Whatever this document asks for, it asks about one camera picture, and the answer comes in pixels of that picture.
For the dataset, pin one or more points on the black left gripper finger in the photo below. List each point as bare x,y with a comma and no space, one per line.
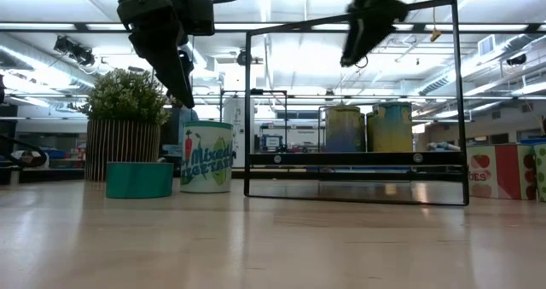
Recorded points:
164,59
188,65

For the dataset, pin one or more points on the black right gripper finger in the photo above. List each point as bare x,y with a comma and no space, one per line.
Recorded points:
381,18
352,42

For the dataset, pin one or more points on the yellow and blue labelled can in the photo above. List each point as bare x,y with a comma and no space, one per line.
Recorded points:
343,129

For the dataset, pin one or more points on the carrots can blue yellow label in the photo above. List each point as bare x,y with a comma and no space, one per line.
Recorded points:
390,129

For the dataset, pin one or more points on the mixed vegetables can white label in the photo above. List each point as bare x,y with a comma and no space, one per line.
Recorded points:
207,161

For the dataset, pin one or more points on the short teal can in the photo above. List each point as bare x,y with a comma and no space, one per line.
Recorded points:
138,180

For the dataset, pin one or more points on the tomatoes can red white label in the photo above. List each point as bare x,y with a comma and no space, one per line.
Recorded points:
501,174

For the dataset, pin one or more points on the can with green dotted label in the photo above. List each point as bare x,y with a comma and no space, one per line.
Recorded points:
541,174

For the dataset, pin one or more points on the person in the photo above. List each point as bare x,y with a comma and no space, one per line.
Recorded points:
189,116

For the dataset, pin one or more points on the hanging yellow tag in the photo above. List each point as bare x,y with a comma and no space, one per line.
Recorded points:
435,35

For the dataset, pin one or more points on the white cabinet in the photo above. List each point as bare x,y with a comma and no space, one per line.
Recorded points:
234,127

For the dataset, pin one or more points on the black ceiling spotlight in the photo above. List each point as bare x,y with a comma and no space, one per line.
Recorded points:
74,50
517,59

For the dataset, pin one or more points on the potted plant in ribbed pot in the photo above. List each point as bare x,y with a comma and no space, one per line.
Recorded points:
123,144

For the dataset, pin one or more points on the white air vent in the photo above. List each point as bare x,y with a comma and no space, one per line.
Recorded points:
486,46

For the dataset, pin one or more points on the device with blue screen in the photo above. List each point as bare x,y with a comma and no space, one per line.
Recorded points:
271,143

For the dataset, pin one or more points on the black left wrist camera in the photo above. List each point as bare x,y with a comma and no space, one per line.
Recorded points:
199,16

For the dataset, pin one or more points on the black aluminium rig frame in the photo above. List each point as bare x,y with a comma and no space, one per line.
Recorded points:
64,175

